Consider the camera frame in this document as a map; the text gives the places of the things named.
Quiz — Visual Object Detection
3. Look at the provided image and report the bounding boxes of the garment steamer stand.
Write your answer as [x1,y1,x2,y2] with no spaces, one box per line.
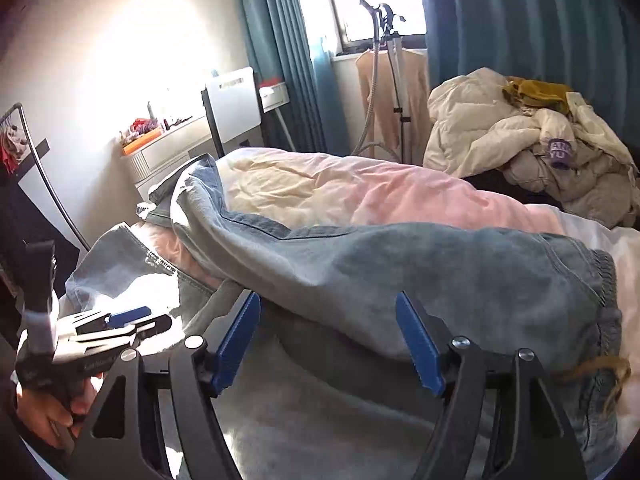
[350,0,416,163]

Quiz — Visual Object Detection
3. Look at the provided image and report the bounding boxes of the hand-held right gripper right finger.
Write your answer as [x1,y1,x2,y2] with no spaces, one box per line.
[395,292,588,480]

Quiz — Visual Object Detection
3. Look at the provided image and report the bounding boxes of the orange tray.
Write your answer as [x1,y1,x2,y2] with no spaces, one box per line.
[121,130,166,157]

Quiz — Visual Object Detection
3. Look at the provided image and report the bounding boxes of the cluster of cosmetic bottles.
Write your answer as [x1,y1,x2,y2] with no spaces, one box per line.
[120,102,201,143]

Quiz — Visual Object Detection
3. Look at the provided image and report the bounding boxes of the grey garment with purple label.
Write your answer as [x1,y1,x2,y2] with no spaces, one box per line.
[502,137,640,228]

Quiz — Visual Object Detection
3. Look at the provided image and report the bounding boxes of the mustard yellow garment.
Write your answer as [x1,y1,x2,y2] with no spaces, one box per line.
[502,76,576,116]

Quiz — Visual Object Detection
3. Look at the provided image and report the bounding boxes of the white chair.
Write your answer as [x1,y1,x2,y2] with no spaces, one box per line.
[201,65,266,158]

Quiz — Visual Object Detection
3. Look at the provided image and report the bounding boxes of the blue denim jeans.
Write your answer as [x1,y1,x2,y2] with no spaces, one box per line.
[65,154,632,480]

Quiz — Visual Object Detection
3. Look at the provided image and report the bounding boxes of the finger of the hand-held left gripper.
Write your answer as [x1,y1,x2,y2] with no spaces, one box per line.
[65,305,153,333]
[75,314,173,350]

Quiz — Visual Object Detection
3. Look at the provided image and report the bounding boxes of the metal clothes rack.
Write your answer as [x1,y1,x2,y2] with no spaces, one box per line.
[0,102,93,253]

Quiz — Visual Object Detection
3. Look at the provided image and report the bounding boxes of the pile of light clothes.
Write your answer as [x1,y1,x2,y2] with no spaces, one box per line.
[422,67,640,228]

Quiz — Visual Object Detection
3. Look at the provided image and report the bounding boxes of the person's left hand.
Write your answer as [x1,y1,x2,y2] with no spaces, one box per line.
[16,380,98,448]

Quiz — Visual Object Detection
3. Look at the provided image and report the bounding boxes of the dark hanging garment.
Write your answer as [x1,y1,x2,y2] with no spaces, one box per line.
[0,180,83,301]

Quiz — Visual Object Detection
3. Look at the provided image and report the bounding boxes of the narrow blue curtain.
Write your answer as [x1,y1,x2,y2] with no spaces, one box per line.
[232,0,351,156]

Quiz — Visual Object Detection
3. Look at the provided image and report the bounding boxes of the white dressing table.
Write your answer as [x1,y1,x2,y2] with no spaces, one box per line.
[120,115,221,201]

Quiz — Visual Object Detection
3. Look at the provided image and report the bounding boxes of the window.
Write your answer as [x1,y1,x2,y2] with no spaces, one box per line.
[295,0,428,58]

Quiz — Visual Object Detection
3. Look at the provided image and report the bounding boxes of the beige hanging garment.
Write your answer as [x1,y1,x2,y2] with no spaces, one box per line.
[355,47,432,163]

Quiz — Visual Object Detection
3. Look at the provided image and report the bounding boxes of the wide blue curtain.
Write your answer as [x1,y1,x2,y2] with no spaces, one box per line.
[420,0,631,126]

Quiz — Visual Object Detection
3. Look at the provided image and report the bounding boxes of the white side table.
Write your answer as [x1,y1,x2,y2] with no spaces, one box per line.
[259,79,297,153]

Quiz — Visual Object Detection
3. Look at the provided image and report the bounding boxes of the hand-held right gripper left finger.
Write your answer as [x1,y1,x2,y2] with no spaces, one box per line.
[75,290,263,480]

